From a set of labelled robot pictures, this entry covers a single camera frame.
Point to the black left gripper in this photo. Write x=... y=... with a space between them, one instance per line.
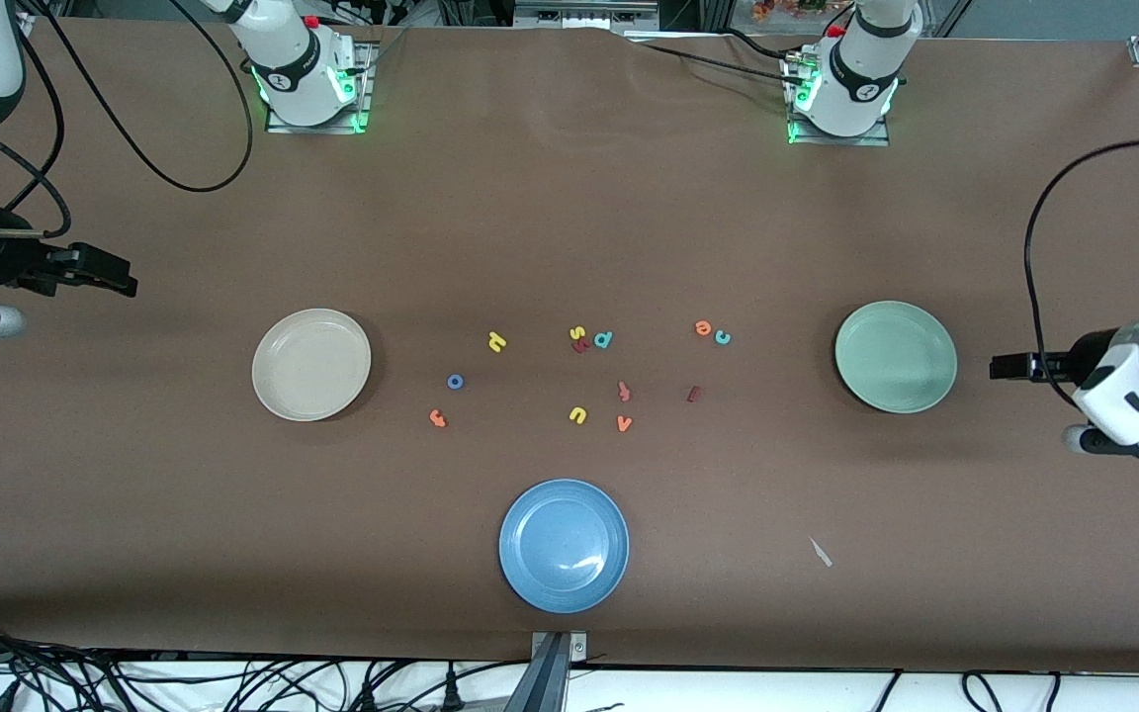
x=1087 y=354

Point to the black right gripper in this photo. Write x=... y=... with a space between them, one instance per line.
x=4 y=260

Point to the yellow letter h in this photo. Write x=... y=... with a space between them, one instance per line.
x=497 y=343

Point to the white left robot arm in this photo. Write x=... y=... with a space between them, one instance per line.
x=856 y=74

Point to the green plate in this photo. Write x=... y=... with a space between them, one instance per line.
x=896 y=356

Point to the beige brown plate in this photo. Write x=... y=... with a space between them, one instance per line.
x=310 y=364

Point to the white paper scrap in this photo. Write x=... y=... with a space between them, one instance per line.
x=820 y=552

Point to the teal letter d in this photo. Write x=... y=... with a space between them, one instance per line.
x=609 y=338

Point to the orange leafy object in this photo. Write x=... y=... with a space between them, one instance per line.
x=777 y=10

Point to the yellow letter u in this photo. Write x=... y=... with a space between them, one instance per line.
x=580 y=419

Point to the brown table cover sheet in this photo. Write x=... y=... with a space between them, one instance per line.
x=609 y=148

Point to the blue plate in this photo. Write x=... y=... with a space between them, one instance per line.
x=564 y=546

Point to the grey metal box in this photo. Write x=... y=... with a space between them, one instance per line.
x=579 y=15

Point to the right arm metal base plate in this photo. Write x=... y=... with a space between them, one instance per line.
x=278 y=126

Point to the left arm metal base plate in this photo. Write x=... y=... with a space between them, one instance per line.
x=876 y=139

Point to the grey metal camera bracket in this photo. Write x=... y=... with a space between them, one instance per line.
x=550 y=672

